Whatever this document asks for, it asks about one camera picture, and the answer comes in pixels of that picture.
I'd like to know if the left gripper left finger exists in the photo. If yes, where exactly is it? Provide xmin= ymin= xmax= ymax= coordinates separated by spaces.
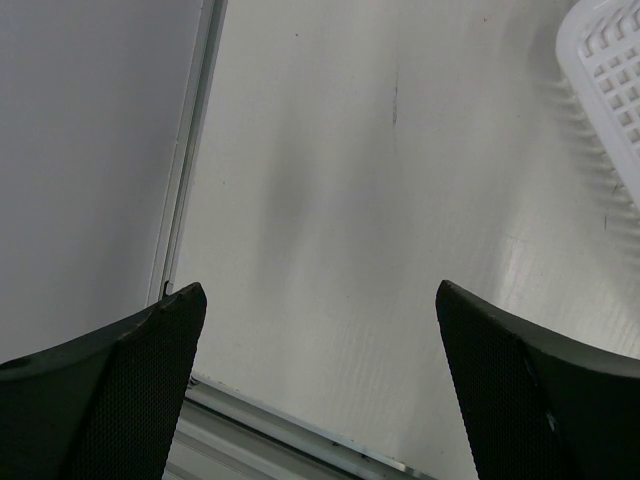
xmin=1 ymin=283 xmax=207 ymax=479

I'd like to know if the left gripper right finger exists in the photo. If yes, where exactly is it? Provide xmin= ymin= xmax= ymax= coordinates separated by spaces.
xmin=435 ymin=280 xmax=639 ymax=479

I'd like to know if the small white utensil tray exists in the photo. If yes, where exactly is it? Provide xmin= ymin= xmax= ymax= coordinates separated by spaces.
xmin=555 ymin=1 xmax=639 ymax=204

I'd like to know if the aluminium front rail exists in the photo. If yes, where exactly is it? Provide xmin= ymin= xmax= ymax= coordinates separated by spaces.
xmin=163 ymin=377 xmax=429 ymax=479

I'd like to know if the left aluminium frame post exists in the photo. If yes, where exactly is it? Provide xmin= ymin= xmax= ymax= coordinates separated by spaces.
xmin=146 ymin=0 xmax=228 ymax=305

